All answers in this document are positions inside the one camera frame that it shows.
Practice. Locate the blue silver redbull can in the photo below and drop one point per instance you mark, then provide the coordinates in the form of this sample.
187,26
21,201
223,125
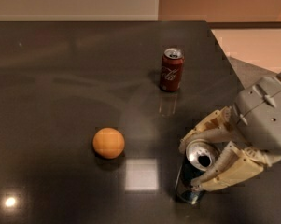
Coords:
199,156

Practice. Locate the orange ball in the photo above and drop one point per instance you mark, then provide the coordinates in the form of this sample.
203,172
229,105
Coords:
108,143

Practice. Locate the red coca-cola can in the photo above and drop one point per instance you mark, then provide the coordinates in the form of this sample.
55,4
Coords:
172,69

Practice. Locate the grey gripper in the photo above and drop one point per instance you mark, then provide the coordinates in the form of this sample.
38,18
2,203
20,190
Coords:
263,118

